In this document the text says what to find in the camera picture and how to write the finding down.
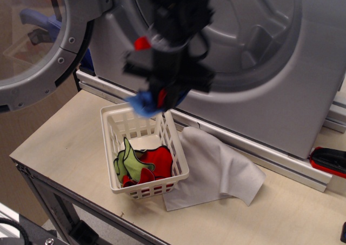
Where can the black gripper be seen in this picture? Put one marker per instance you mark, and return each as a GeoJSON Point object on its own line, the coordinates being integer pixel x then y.
{"type": "Point", "coordinates": [171, 75]}

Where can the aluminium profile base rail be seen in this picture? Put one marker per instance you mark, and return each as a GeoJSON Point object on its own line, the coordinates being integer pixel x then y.
{"type": "Point", "coordinates": [294, 168]}

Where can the green cloth in basket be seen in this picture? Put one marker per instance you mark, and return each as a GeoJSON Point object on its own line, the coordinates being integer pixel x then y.
{"type": "Point", "coordinates": [127, 165]}

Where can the black device lower left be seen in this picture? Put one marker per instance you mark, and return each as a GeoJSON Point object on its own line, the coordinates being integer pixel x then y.
{"type": "Point", "coordinates": [23, 231]}

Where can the round washing machine door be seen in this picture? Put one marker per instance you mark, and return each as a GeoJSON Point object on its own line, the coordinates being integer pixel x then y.
{"type": "Point", "coordinates": [42, 43]}

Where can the red cloth in basket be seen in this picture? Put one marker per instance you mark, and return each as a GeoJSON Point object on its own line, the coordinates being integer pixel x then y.
{"type": "Point", "coordinates": [162, 159]}

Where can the grey toy washing machine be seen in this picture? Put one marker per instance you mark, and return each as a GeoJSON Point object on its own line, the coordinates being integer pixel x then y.
{"type": "Point", "coordinates": [278, 65]}

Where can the red and black clamp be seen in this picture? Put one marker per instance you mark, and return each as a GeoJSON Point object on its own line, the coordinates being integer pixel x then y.
{"type": "Point", "coordinates": [328, 160]}

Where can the grey cloth on table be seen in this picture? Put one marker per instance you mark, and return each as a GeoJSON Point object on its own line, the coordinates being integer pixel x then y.
{"type": "Point", "coordinates": [216, 171]}

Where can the blue cloth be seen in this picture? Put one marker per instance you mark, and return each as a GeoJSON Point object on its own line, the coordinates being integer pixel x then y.
{"type": "Point", "coordinates": [147, 104]}

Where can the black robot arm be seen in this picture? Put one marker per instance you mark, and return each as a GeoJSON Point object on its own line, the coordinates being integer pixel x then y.
{"type": "Point", "coordinates": [178, 24]}

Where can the white plastic laundry basket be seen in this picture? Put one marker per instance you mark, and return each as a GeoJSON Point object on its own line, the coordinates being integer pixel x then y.
{"type": "Point", "coordinates": [119, 121]}

